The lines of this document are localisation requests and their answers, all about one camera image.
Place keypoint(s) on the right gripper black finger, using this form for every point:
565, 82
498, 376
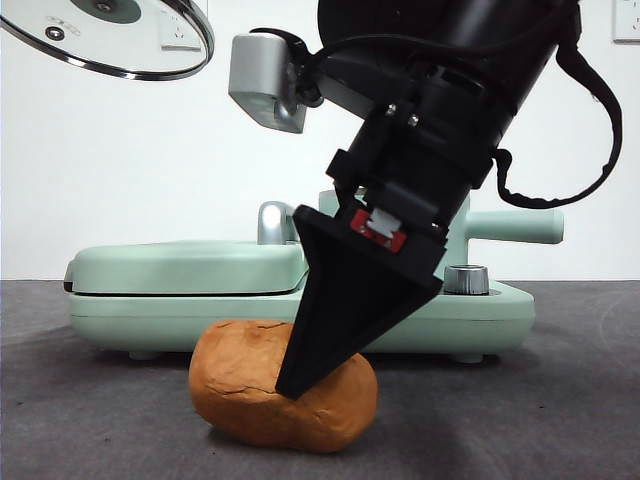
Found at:
350, 300

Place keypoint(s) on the brown potato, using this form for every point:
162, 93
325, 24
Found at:
235, 365

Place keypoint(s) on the glass lid with green knob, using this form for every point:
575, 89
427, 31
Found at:
105, 10

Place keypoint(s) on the silver control knob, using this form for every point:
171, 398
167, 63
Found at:
466, 279

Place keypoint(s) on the mint green breakfast maker base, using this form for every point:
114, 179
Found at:
175, 325

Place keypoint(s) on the mint green griddle cover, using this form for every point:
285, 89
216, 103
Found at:
175, 270

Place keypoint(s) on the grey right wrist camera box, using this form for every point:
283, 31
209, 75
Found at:
255, 70

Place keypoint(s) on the white wall socket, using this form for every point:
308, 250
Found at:
182, 35
627, 20

